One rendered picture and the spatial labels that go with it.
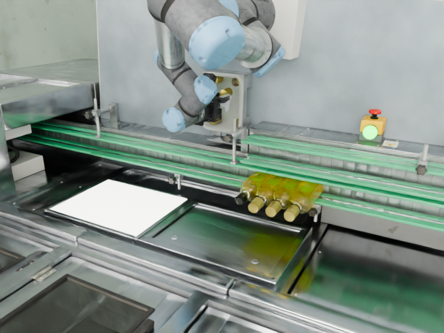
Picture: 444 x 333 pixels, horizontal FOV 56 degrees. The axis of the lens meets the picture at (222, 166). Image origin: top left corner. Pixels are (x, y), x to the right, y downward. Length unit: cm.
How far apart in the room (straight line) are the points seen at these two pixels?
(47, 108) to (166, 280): 99
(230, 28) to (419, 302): 86
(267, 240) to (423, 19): 82
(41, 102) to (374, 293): 144
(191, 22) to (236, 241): 73
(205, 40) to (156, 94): 103
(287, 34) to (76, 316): 105
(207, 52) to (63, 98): 119
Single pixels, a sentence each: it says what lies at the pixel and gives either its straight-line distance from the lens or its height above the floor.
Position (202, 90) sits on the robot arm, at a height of 117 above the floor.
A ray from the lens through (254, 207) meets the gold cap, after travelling 127.
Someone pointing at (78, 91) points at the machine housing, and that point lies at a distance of 202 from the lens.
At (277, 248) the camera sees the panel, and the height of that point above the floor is 115.
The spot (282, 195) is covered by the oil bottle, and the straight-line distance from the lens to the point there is 131.
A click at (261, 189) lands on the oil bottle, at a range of 134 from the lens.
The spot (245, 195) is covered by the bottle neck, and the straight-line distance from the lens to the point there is 132.
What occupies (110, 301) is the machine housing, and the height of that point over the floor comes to 154.
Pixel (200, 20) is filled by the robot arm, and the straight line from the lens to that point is 87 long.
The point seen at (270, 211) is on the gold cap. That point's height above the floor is 116.
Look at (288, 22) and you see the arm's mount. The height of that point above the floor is 84.
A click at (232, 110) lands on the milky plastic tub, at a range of 165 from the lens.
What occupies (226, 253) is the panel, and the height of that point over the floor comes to 125.
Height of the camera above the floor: 220
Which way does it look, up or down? 55 degrees down
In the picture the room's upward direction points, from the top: 124 degrees counter-clockwise
